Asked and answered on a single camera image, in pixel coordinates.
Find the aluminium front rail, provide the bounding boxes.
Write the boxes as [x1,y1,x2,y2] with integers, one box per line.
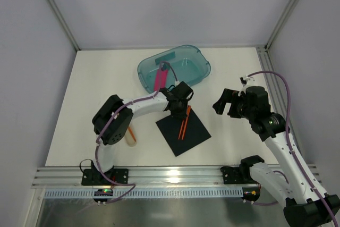
[31,163,324,189]

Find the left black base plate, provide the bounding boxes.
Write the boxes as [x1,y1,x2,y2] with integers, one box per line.
[81,167,129,187]

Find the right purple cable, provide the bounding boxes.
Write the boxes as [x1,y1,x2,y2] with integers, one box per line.
[240,70,340,227]

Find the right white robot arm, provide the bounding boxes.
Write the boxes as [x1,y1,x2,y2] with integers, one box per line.
[212,86,339,226]

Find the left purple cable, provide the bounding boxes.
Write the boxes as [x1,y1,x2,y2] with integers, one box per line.
[95,61,181,205]

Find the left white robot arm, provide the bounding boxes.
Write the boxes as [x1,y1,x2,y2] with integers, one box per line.
[92,81,194,173]

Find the orange plastic knife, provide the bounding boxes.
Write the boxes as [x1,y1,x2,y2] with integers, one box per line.
[177,106,191,140]

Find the purple cable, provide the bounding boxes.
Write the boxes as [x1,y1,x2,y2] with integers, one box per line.
[240,70,340,227]
[95,61,181,205]

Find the black paper napkin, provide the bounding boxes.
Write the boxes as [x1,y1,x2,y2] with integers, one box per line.
[156,108,211,157]

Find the orange plastic spoon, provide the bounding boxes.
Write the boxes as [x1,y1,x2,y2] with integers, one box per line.
[128,127,137,143]

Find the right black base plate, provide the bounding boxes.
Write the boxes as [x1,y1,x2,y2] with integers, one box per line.
[220,166,258,184]

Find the slotted cable duct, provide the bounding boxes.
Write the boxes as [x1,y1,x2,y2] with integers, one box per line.
[44,187,243,199]

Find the pink rolled napkin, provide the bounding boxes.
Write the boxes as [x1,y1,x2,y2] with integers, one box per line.
[154,64,168,91]

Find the teal plastic bin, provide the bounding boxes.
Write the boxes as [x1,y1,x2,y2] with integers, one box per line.
[137,45,211,93]

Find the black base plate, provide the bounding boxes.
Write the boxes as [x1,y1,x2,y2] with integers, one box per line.
[81,167,129,187]
[220,166,258,184]

